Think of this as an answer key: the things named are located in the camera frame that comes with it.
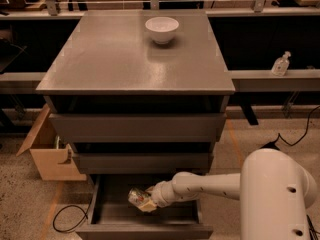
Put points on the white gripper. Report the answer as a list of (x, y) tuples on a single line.
[(162, 193)]

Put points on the crushed 7up soda can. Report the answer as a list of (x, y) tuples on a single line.
[(137, 196)]

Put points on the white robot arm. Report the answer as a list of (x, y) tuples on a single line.
[(273, 189)]

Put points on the open grey bottom drawer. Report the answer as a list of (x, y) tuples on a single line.
[(112, 217)]

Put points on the grey middle drawer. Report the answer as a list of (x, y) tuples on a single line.
[(142, 163)]

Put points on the grey drawer cabinet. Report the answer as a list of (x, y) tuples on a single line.
[(111, 66)]

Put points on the grey top drawer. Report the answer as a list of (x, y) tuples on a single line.
[(78, 128)]

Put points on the open cardboard box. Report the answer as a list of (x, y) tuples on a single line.
[(53, 162)]

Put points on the black power adapter brick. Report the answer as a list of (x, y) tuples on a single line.
[(270, 145)]

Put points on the white ceramic bowl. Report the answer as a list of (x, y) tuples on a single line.
[(162, 29)]

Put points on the clear sanitizer pump bottle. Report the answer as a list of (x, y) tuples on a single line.
[(281, 65)]

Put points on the grey shelf rail behind cabinet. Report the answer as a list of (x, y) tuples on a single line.
[(306, 80)]

